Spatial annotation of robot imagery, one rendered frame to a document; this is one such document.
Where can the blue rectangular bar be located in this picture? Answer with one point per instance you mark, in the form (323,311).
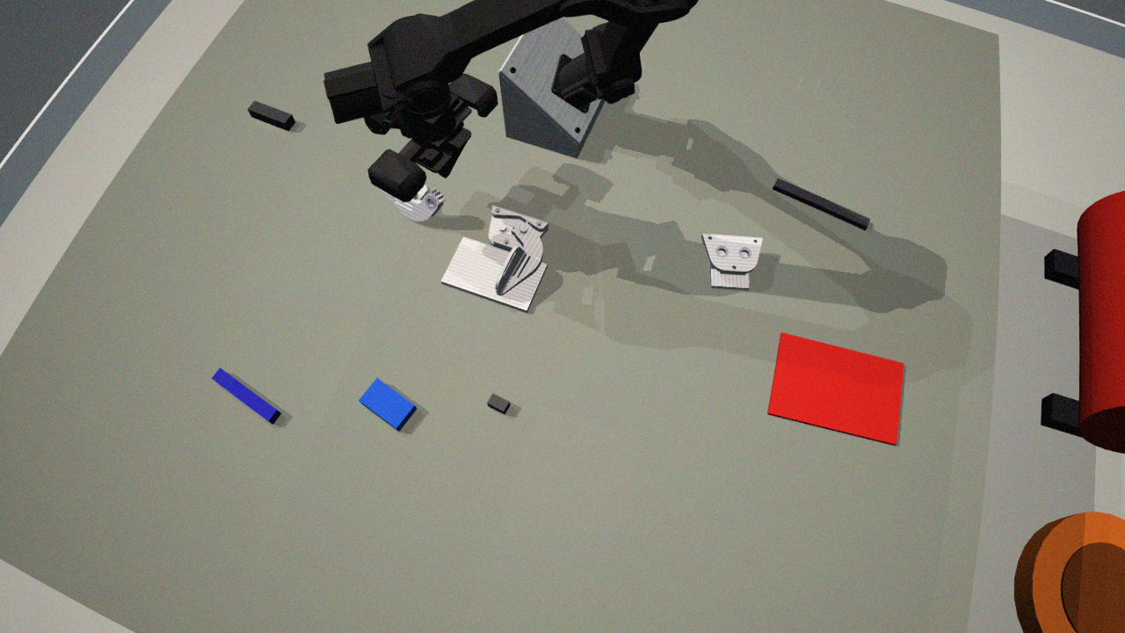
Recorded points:
(246,396)

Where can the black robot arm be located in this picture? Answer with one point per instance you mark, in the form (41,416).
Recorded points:
(416,57)

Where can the blue rectangular block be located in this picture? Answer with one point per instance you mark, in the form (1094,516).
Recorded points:
(387,404)

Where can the red flat plate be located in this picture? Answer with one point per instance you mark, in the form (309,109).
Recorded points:
(837,389)

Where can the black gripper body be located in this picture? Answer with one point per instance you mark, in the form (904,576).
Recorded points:
(398,174)

